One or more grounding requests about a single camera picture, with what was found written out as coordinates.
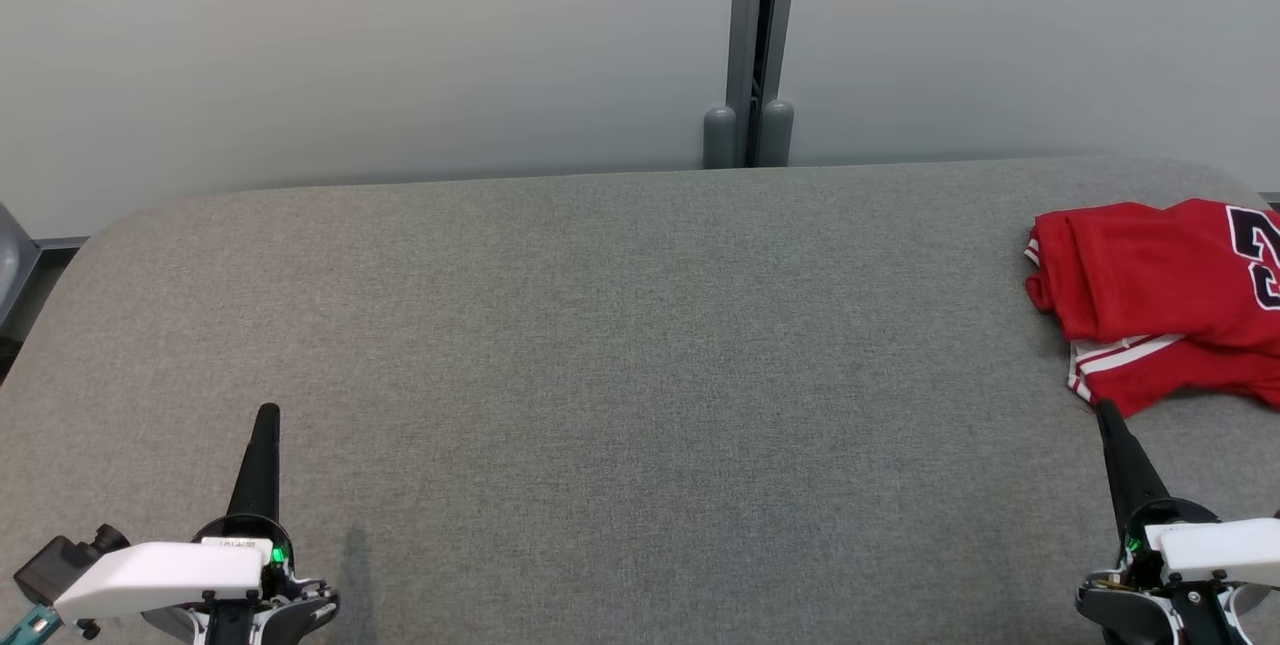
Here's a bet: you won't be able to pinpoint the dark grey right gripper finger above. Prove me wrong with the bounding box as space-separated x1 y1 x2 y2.
1095 402 1171 536

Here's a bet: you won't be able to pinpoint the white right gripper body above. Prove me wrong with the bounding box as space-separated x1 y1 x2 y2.
1077 498 1280 645

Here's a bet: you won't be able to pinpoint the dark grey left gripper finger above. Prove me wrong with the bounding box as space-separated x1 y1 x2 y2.
227 403 282 521

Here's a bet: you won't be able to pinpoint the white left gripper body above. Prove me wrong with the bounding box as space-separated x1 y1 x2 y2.
55 515 341 645

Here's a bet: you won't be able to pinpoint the red Bulls 23 shorts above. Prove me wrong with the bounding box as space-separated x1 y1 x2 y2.
1067 330 1280 419

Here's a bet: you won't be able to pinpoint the red white sports jersey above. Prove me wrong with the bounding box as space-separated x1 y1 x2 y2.
1025 198 1280 344

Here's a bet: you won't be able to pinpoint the grey slanted partition leg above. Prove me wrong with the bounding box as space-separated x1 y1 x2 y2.
0 203 41 326

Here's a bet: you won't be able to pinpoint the teal-plug left camera cable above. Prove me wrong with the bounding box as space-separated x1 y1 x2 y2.
0 605 61 645

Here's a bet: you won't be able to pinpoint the grey cylindrical post foot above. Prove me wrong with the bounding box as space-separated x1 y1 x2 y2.
757 100 795 168
703 105 738 171

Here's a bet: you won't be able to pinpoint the grey metal partition post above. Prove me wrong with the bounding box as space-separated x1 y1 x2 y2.
727 0 801 169

